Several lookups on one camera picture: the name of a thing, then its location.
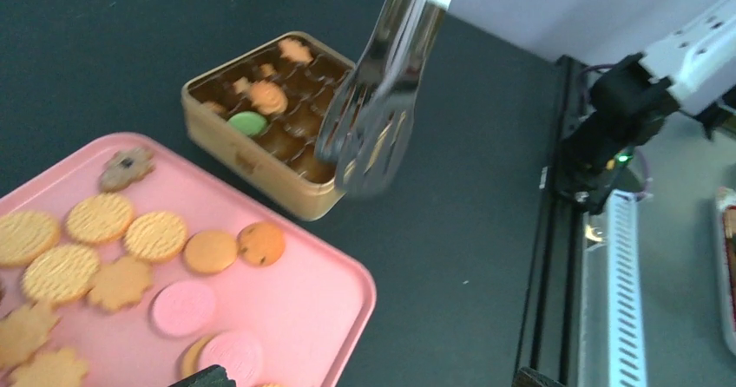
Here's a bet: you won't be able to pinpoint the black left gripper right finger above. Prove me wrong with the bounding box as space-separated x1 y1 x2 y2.
511 367 565 387

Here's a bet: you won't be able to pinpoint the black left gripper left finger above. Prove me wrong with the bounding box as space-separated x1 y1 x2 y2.
169 364 236 387

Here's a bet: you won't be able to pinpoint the metal tongs white handles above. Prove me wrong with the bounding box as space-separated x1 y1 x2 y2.
314 0 451 197

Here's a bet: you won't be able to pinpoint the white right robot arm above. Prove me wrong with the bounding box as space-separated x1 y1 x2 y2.
549 0 735 213

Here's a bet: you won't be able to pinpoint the pink sandwich cookie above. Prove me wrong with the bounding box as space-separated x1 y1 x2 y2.
149 279 217 338
198 331 264 386

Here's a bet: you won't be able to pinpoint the pink plastic tray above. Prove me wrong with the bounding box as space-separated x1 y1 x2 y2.
1 133 376 386

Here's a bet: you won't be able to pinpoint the flower-shaped tan cookie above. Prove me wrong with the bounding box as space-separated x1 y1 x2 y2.
278 37 314 64
86 256 153 313

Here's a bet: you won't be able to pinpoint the chocolate chip round cookie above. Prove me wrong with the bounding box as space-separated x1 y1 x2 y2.
237 221 286 266

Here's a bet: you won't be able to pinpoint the round dotted yellow biscuit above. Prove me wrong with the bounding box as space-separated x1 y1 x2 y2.
1 210 61 267
65 193 135 246
123 211 188 263
21 244 101 306

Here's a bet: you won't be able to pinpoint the green sandwich cookie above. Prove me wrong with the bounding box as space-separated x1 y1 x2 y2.
227 111 269 137

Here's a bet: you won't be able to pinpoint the gold cookie tin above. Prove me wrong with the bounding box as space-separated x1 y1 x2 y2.
181 31 353 220

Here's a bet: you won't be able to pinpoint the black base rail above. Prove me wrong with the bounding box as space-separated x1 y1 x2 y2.
516 56 582 384

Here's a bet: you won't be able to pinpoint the white slotted cable duct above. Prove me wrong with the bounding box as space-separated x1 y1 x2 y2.
606 190 647 387

